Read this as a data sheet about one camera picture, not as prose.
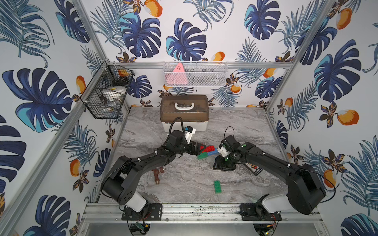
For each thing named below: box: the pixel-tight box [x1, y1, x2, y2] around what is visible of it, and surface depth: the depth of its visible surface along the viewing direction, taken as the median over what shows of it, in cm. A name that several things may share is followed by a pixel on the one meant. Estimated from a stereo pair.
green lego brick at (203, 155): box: [197, 151, 209, 160], surface depth 94 cm
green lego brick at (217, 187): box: [214, 180, 222, 194], surface depth 83 cm
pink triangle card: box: [166, 62, 189, 85], surface depth 92 cm
